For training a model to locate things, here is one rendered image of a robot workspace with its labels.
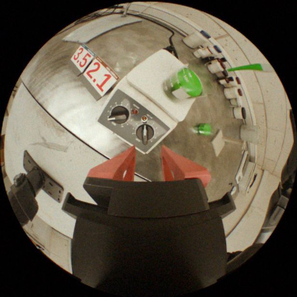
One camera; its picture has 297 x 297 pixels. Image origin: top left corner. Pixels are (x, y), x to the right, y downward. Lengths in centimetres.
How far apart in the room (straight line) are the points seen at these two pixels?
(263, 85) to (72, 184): 91
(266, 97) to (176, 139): 66
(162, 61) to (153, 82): 6
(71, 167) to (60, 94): 18
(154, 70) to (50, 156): 30
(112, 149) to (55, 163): 16
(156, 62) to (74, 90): 19
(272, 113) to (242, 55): 39
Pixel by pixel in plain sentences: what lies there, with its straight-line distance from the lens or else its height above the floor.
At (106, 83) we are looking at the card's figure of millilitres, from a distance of 23.
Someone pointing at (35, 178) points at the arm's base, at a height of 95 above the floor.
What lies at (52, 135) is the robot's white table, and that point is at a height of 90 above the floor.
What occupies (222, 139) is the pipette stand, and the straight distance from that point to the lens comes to 46.
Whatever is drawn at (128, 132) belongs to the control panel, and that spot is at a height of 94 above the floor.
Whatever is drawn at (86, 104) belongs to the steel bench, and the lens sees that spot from 24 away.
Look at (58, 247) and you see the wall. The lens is 287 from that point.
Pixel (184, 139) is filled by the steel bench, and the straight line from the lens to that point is 30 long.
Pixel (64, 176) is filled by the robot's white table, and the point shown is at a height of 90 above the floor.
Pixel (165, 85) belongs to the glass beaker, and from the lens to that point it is 15.
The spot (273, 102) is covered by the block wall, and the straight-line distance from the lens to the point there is 76.
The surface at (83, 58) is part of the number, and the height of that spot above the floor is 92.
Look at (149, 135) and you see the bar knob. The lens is 19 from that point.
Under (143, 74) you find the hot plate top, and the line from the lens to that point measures 17.
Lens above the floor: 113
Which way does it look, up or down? 66 degrees down
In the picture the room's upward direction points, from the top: 120 degrees clockwise
